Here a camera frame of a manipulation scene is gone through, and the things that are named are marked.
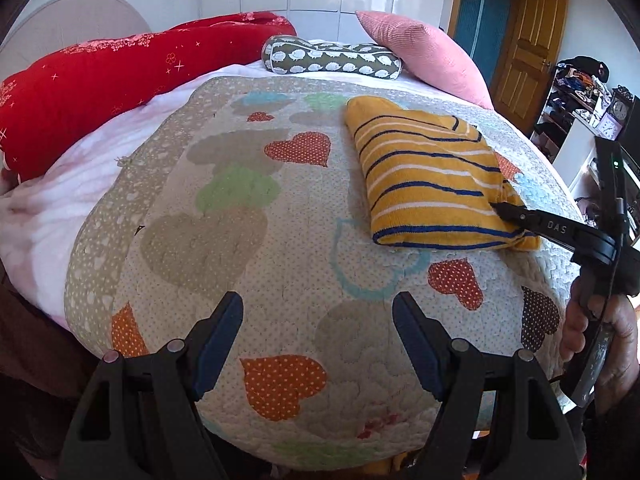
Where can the white alarm clock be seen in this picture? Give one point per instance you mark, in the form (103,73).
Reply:
(609,127)

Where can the yellow striped knit sweater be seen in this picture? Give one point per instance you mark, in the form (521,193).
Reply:
(425,175)

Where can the pale round headboard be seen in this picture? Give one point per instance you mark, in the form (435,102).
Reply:
(75,20)

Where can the black television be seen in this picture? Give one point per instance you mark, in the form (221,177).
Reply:
(634,135)

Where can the wooden panel door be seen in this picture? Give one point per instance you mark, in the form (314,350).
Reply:
(530,60)

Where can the person's right forearm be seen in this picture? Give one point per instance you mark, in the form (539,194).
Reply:
(615,435)

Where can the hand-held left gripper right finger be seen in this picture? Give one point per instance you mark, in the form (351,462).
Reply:
(417,350)

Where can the wooden door frame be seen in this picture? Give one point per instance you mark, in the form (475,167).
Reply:
(454,10)

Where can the green hedgehog print pillow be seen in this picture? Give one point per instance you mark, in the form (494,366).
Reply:
(330,57)

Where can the blue door curtain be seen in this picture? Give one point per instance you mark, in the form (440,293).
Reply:
(480,15)

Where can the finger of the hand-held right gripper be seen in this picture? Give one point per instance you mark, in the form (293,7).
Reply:
(540,224)

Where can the pink ribbed pillow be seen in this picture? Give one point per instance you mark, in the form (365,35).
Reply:
(425,45)

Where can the person's right hand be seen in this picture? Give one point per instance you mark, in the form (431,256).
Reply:
(627,335)

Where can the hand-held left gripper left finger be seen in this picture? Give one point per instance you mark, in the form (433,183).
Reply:
(215,350)

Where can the cluttered storage rack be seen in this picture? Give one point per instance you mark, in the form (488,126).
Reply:
(550,120)

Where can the pile of clothes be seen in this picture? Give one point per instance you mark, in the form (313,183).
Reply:
(580,77)

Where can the heart patchwork quilt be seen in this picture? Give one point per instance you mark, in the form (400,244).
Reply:
(250,260)

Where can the white cabinet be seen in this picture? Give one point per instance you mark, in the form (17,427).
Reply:
(580,152)

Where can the red floral duvet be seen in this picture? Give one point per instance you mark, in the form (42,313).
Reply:
(100,85)

